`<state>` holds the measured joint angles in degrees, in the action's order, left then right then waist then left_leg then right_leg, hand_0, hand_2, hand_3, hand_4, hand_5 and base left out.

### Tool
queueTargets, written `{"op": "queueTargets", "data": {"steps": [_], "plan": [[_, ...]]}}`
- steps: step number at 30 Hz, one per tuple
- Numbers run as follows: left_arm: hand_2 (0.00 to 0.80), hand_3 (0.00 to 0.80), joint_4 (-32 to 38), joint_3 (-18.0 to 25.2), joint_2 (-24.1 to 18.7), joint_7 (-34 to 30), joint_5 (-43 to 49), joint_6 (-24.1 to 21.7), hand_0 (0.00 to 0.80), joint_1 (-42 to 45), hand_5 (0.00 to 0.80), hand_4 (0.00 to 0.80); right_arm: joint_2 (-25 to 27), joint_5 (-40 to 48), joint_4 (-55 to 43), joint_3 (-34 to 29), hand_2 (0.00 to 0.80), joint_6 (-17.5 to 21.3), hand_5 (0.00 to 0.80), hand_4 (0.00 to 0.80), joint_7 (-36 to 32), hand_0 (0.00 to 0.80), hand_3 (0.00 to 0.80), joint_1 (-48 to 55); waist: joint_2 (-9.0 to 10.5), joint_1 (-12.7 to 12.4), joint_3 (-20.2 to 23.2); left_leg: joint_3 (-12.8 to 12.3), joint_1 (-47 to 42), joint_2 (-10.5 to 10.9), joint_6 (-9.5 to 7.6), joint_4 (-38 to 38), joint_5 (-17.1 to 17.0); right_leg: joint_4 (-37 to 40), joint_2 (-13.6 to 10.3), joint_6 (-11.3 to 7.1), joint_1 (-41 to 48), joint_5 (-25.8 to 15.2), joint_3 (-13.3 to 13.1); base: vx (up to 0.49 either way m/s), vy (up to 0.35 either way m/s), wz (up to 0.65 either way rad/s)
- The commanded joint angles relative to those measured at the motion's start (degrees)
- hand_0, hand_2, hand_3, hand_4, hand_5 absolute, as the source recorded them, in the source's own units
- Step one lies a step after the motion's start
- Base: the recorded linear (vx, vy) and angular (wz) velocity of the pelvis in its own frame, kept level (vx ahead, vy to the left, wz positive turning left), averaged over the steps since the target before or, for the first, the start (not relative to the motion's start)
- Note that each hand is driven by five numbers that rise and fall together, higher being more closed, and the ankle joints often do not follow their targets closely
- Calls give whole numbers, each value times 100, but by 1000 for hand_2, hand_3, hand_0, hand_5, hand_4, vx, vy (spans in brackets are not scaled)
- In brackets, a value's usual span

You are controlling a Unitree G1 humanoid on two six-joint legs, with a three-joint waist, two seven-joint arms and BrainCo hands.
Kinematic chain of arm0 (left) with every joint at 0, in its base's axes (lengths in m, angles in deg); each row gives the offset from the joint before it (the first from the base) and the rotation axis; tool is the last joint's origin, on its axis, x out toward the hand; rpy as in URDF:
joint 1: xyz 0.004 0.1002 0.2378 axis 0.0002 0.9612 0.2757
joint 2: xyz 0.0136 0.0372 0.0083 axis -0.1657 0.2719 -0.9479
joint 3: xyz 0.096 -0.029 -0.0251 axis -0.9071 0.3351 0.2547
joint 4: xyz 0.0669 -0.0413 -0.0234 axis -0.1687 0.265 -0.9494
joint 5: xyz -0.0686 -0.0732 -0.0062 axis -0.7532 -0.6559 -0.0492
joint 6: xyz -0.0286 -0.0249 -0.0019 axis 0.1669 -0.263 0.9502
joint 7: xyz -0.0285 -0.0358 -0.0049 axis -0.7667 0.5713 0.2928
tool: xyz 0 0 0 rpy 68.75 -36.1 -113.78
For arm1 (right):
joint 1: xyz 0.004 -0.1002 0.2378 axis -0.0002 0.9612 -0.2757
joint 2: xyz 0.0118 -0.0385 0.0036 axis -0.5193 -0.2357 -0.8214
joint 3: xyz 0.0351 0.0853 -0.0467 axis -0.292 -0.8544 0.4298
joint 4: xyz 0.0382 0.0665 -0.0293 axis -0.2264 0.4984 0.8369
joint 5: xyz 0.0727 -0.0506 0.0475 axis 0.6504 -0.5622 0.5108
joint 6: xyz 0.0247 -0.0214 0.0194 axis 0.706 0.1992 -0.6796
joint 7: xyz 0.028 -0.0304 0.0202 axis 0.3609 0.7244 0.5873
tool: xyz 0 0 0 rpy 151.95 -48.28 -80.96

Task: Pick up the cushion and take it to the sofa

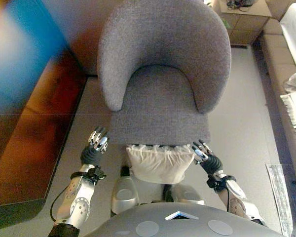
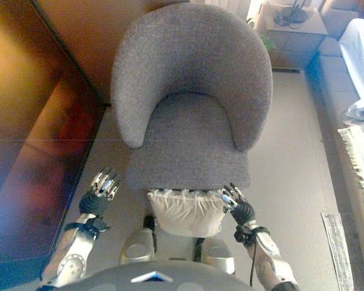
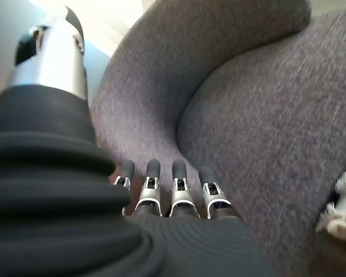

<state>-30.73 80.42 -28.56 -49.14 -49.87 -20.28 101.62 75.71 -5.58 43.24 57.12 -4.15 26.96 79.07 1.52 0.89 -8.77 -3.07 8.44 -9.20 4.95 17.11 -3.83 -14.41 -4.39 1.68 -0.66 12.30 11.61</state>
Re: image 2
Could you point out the left silver robot leg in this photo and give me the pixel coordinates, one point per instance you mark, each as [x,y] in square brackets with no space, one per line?
[138,248]

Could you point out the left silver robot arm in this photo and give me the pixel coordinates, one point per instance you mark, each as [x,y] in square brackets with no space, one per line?
[69,254]

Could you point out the white radiator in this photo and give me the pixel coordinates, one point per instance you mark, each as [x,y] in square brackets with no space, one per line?
[238,7]

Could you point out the grey striped rug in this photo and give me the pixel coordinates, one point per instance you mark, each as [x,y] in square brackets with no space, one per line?
[338,251]

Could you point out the black lamp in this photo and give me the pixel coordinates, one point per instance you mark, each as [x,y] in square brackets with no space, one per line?
[289,13]

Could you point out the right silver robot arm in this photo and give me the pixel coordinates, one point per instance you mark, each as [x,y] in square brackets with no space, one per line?
[270,254]

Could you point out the grey fabric armchair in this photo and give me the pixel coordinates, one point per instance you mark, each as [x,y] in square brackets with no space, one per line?
[191,60]

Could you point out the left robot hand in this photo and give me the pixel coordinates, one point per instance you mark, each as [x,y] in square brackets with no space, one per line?
[94,201]

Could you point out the right silver robot leg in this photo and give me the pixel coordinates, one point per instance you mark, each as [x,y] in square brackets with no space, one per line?
[218,254]

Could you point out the white duvet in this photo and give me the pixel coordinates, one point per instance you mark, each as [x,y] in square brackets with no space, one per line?
[361,60]

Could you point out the brown wooden wardrobe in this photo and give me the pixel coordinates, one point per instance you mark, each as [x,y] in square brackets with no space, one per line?
[27,121]

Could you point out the silver robot leg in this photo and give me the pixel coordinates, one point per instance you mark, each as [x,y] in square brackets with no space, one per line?
[138,248]
[218,254]

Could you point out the beige upholstered bed frame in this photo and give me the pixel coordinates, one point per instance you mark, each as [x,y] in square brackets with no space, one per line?
[333,85]

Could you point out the grey robot torso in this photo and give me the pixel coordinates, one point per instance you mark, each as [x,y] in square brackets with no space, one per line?
[151,280]

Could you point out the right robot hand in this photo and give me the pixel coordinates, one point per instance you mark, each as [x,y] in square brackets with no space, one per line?
[244,212]

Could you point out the white fringed cushion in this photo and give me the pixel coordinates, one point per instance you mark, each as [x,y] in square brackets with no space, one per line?
[188,215]

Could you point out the green plant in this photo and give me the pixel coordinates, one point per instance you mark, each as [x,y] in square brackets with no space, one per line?
[268,42]

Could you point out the light wooden nightstand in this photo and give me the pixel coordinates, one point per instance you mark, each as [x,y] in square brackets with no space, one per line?
[294,42]

